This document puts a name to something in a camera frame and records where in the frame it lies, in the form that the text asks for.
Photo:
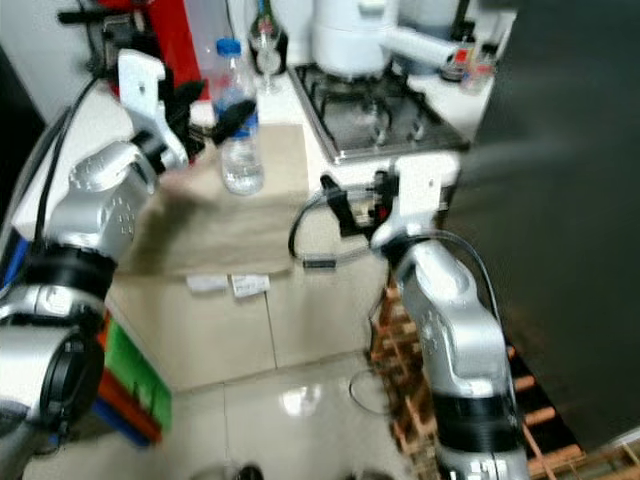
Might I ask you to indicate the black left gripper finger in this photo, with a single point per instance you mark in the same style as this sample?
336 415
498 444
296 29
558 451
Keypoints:
235 121

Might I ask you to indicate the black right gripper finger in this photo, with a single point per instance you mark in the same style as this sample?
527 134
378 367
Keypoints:
381 180
341 212

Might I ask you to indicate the clear water bottle blue cap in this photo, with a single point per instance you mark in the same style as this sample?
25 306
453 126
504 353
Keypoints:
242 170

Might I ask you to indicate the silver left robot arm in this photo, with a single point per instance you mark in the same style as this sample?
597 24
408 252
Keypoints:
105 210

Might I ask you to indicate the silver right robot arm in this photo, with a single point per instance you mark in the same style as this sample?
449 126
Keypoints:
450 330

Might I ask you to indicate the grey mini fridge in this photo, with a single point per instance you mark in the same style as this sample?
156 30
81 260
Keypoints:
560 150

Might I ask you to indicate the steel gas stove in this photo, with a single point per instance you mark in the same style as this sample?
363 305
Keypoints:
370 115

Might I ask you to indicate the red and black appliance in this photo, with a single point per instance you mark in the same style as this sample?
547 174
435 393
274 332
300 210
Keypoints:
175 35

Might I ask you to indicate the clear plastic container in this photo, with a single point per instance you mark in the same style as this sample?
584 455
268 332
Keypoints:
208 30

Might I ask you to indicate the green glass bottle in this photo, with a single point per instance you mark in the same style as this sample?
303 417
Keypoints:
265 45

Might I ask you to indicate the beige counter cloth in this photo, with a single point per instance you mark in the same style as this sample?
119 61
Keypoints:
240 235

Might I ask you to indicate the white paper label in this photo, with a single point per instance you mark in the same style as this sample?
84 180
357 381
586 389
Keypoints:
208 284
250 286

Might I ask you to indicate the white tiled kitchen counter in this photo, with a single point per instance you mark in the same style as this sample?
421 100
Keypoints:
260 330

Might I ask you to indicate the grey blue canister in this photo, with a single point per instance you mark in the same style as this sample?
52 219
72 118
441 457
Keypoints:
430 12

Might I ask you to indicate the wooden slatted rack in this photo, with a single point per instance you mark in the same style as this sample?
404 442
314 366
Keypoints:
400 390

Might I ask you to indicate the blue plastic crate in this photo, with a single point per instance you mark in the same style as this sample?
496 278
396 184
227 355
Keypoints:
15 262

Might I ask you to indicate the green plastic crate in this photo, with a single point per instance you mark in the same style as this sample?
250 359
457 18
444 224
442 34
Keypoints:
135 370

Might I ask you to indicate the red plastic crate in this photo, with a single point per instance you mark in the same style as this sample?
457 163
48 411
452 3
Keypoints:
125 410

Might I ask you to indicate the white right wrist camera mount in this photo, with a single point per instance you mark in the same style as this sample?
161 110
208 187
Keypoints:
425 190

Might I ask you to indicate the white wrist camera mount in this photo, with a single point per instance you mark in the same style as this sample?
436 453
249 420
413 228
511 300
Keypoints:
425 190
140 95

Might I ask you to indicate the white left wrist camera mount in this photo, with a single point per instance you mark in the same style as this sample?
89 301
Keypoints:
140 95

